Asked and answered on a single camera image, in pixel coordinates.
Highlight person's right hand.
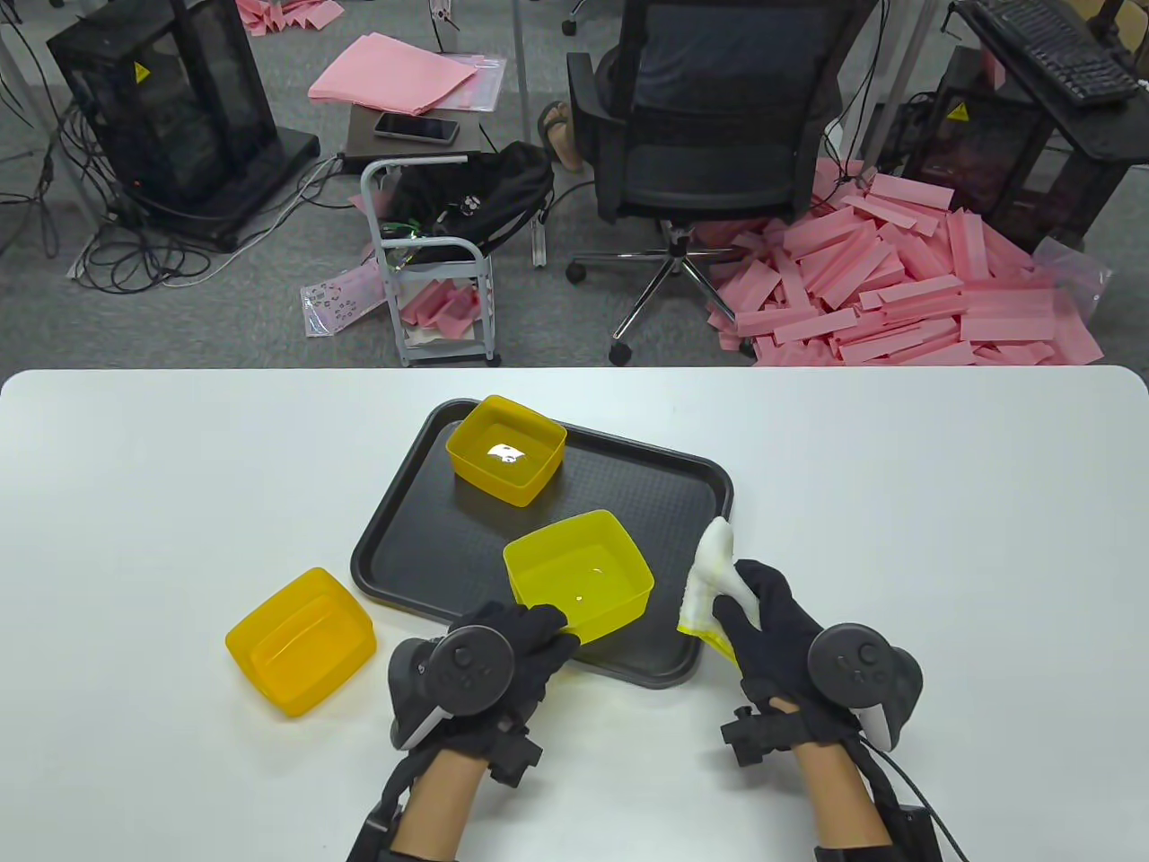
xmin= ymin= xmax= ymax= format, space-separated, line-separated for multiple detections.
xmin=712 ymin=559 xmax=867 ymax=769

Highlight person's left hand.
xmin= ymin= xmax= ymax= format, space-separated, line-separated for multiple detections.
xmin=429 ymin=600 xmax=583 ymax=788

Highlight lemon yellow plastic food container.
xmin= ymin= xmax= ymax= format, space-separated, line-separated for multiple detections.
xmin=503 ymin=509 xmax=655 ymax=646

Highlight white yellow-edged dish cloth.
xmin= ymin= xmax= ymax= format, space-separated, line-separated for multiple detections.
xmin=678 ymin=516 xmax=764 ymax=670

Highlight amber yellow plastic food container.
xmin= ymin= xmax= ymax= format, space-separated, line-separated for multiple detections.
xmin=445 ymin=394 xmax=568 ymax=510
xmin=224 ymin=567 xmax=378 ymax=719

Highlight person's right forearm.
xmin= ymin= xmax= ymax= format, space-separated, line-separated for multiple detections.
xmin=790 ymin=741 xmax=894 ymax=849

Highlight person's left forearm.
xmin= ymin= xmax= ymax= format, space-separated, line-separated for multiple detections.
xmin=395 ymin=750 xmax=490 ymax=854

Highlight black handheld controller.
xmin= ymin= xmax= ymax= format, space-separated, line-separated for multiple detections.
xmin=388 ymin=626 xmax=515 ymax=751
xmin=806 ymin=622 xmax=924 ymax=751

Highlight black plastic tray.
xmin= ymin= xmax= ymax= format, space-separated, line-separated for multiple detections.
xmin=350 ymin=398 xmax=735 ymax=690

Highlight white rolling cart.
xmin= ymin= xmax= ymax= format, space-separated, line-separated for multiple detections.
xmin=361 ymin=154 xmax=502 ymax=367

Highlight pink foam bundle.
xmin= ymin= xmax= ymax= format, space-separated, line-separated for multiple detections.
xmin=399 ymin=278 xmax=481 ymax=329

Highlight pile of pink foam strips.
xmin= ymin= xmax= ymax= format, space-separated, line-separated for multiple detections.
xmin=696 ymin=160 xmax=1105 ymax=367

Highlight pink patterned plastic bag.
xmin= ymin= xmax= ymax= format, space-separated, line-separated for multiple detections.
xmin=300 ymin=262 xmax=389 ymax=339

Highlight black backpack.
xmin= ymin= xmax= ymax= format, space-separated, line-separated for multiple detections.
xmin=386 ymin=141 xmax=556 ymax=266

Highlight black mesh office chair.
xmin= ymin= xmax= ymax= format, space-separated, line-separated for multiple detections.
xmin=566 ymin=0 xmax=881 ymax=367

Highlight crumpled clear plastic bag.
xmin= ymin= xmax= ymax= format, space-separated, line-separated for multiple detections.
xmin=1032 ymin=235 xmax=1114 ymax=326

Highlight black smartphone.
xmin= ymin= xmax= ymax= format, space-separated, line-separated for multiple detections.
xmin=373 ymin=112 xmax=460 ymax=145

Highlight small brown side table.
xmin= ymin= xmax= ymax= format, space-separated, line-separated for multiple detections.
xmin=346 ymin=106 xmax=472 ymax=176

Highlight black mesh computer cabinet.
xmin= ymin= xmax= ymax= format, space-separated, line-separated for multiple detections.
xmin=902 ymin=45 xmax=1123 ymax=257
xmin=47 ymin=0 xmax=321 ymax=252

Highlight clear flat plastic bag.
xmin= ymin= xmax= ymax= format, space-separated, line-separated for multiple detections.
xmin=429 ymin=52 xmax=509 ymax=113

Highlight stack of pink sheets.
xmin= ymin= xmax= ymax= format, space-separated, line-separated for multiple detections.
xmin=308 ymin=33 xmax=481 ymax=118

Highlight black keyboard shelf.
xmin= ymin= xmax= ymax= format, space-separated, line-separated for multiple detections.
xmin=950 ymin=0 xmax=1149 ymax=167

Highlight black keyboard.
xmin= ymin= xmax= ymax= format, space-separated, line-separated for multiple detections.
xmin=965 ymin=0 xmax=1141 ymax=109

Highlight scattered pink foam pieces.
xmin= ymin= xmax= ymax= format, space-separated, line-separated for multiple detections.
xmin=235 ymin=0 xmax=346 ymax=37

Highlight thin black cable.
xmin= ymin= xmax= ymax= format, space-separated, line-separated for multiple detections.
xmin=875 ymin=745 xmax=975 ymax=862

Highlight tangle of black cables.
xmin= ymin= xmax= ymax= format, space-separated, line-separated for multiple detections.
xmin=0 ymin=18 xmax=216 ymax=293

